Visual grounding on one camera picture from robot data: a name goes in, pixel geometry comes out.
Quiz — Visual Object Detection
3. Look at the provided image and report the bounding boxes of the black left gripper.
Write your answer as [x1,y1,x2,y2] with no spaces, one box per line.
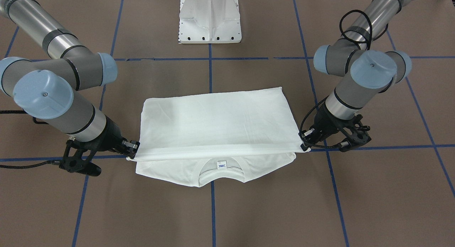
[299,103,357,152]

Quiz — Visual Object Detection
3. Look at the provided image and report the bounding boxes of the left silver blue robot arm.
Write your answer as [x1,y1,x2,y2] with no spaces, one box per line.
[299,0,412,152]

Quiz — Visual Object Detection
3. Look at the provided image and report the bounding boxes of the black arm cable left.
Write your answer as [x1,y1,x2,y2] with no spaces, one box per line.
[299,10,390,148]

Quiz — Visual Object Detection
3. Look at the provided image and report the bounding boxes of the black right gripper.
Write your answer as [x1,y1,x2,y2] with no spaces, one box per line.
[67,117,141,159]

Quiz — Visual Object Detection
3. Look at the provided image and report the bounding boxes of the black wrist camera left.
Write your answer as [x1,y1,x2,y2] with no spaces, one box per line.
[338,114,371,152]

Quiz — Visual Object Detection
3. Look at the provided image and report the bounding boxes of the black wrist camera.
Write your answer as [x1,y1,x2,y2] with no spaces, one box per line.
[338,114,371,152]
[59,139,101,176]

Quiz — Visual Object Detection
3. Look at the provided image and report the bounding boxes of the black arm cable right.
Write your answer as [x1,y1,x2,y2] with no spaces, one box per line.
[0,110,61,169]

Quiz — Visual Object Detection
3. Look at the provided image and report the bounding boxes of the white camera stand column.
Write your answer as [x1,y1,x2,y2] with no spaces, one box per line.
[178,0,242,44]

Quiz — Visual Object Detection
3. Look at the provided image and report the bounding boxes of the white printed long-sleeve shirt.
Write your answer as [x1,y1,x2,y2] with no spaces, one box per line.
[133,87,303,187]

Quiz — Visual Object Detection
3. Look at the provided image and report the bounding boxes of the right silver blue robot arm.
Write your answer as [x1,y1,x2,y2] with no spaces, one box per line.
[1,0,140,158]

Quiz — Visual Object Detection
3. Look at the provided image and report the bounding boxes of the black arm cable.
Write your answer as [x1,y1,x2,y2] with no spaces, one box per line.
[299,10,390,148]
[0,110,61,169]

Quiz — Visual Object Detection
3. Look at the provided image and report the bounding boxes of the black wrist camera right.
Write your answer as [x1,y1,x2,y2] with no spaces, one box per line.
[59,139,101,176]

